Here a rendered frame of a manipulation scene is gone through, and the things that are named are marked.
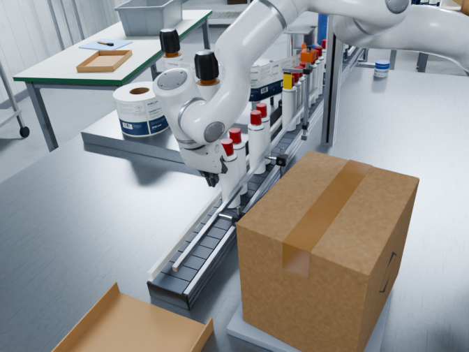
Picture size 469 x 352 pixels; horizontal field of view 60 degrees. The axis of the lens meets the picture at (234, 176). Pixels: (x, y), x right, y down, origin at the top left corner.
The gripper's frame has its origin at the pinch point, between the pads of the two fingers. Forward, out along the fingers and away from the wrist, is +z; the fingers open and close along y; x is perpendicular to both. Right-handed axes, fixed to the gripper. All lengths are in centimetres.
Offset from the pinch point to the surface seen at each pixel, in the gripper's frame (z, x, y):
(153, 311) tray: 7.7, 33.6, 1.6
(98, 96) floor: 176, -183, 275
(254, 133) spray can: 8.0, -23.4, -1.0
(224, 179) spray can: 6.0, -4.1, -0.1
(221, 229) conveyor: 12.4, 7.2, -2.7
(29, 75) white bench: 53, -79, 182
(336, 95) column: 20, -56, -17
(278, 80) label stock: 32, -74, 12
